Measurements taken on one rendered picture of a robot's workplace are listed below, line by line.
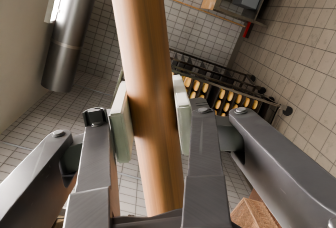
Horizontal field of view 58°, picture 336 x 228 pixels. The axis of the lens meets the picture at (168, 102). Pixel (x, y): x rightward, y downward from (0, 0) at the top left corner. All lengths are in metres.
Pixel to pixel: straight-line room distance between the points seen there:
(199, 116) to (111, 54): 5.17
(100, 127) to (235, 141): 0.07
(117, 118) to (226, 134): 0.06
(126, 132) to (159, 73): 0.04
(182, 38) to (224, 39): 0.72
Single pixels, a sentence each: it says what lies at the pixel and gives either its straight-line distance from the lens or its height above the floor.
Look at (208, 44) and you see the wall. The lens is 5.34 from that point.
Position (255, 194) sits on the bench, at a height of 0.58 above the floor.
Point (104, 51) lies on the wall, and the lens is 5.32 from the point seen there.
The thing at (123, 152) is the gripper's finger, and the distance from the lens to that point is 0.17.
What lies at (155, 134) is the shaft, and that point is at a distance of 0.19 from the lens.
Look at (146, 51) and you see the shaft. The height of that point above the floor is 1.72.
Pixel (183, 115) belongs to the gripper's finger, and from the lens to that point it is 0.16.
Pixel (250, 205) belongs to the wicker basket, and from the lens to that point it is 2.16.
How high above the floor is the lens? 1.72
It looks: 9 degrees down
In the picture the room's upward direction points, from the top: 73 degrees counter-clockwise
